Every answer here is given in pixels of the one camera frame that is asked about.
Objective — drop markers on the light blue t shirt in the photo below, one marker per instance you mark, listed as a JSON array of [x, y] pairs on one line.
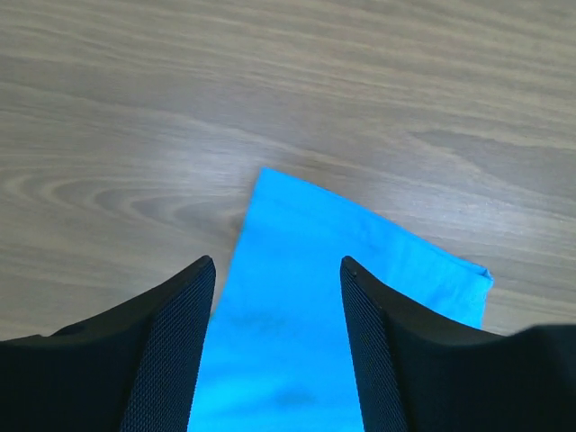
[[276, 355]]

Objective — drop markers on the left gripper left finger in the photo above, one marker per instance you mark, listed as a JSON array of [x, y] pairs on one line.
[[133, 367]]

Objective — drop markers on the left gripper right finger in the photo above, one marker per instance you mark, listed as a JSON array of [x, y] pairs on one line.
[[416, 370]]

